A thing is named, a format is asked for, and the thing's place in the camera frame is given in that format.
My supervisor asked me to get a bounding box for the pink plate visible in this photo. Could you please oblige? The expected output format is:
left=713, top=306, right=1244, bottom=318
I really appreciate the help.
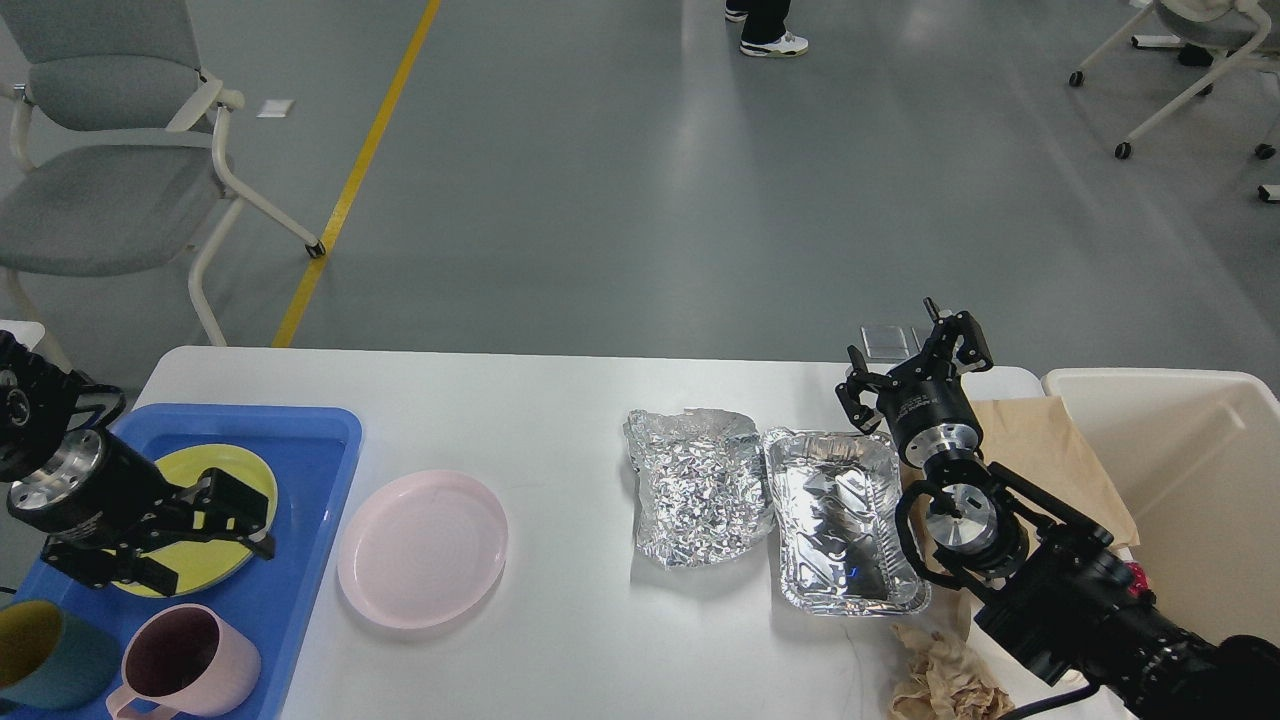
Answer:
left=337, top=470, right=509, bottom=632

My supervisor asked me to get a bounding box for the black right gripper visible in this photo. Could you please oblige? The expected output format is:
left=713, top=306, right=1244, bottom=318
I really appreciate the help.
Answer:
left=836, top=297, right=995, bottom=468

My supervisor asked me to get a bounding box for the aluminium foil tray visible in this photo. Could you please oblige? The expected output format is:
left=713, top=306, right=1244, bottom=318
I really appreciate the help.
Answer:
left=762, top=427, right=932, bottom=618

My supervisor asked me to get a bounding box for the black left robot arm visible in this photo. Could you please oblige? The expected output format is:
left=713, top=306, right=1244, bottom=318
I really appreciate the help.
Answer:
left=1, top=332, right=276, bottom=597

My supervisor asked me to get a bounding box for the crumpled brown paper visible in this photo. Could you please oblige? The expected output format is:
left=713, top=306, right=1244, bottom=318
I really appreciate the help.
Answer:
left=887, top=624, right=1015, bottom=719

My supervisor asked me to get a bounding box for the blue yellow cup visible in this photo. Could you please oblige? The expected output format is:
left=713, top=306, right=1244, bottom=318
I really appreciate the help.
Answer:
left=1, top=600, right=122, bottom=715

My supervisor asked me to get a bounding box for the beige plastic bin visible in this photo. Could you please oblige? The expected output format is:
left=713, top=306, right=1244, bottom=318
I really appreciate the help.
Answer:
left=1043, top=368, right=1279, bottom=642

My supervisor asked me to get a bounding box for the white side table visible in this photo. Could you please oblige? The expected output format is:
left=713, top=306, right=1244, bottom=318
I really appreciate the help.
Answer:
left=0, top=319, right=46, bottom=350

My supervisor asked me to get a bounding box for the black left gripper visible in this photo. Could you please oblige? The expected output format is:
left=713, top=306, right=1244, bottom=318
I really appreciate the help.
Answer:
left=6, top=429, right=276, bottom=597

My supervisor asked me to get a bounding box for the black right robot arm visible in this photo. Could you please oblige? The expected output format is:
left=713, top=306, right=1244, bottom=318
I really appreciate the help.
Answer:
left=835, top=299, right=1279, bottom=719

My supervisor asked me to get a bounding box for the blue plastic tray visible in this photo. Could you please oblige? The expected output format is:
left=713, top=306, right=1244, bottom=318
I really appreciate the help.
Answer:
left=0, top=404, right=364, bottom=720

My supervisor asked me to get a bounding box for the grey office chair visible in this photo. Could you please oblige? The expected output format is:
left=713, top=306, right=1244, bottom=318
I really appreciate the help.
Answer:
left=1, top=1, right=326, bottom=346

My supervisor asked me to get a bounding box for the clear floor plate left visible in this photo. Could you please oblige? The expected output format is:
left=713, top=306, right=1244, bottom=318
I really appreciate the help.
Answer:
left=860, top=325, right=916, bottom=363

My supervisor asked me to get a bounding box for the brown paper bag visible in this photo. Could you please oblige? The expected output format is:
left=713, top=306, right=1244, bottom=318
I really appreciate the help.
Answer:
left=902, top=397, right=1140, bottom=550

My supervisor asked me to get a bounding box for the red crushed can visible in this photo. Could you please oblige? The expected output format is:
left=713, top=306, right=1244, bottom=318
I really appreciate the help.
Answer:
left=1124, top=561, right=1153, bottom=600

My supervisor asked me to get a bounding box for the white chair on right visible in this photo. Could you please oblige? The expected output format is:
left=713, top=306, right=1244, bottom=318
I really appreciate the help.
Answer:
left=1068, top=1, right=1279, bottom=160

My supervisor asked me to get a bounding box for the pink mug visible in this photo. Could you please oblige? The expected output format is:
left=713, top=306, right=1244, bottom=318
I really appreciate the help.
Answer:
left=105, top=603, right=262, bottom=719

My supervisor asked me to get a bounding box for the crumpled aluminium foil sheet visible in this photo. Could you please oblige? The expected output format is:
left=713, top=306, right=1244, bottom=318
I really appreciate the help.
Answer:
left=623, top=407, right=774, bottom=568

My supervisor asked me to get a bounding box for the yellow plate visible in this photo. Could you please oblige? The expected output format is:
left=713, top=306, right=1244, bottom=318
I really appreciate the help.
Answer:
left=143, top=443, right=279, bottom=594

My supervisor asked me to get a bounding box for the person in black trousers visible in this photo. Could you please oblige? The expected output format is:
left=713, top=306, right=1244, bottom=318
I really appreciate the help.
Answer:
left=724, top=1, right=809, bottom=58

